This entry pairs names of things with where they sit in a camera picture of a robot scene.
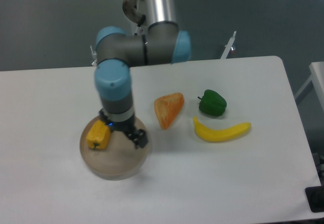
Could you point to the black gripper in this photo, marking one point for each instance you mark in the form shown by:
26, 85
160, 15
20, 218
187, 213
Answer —
137, 136

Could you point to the yellow toy bell pepper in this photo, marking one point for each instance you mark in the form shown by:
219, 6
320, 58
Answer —
98, 136

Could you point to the orange toy fruit slice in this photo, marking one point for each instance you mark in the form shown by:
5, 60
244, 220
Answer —
167, 109

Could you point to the black device at edge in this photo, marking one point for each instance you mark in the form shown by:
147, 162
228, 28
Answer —
315, 198

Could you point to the white side table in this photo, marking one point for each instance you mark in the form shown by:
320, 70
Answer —
314, 81

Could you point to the beige round plate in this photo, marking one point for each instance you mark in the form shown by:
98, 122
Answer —
119, 160

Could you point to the yellow toy banana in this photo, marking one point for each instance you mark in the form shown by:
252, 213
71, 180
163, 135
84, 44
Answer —
220, 135

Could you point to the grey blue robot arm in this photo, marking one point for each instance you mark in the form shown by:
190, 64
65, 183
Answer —
115, 53

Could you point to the green toy bell pepper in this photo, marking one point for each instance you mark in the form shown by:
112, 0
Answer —
212, 103

